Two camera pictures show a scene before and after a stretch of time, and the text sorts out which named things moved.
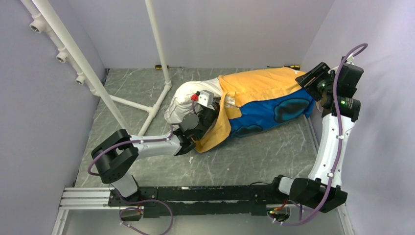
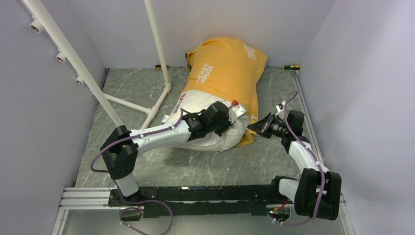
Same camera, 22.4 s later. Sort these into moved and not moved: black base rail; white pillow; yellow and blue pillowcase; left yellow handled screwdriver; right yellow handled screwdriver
Moved: yellow and blue pillowcase; white pillow
Not moved: left yellow handled screwdriver; black base rail; right yellow handled screwdriver
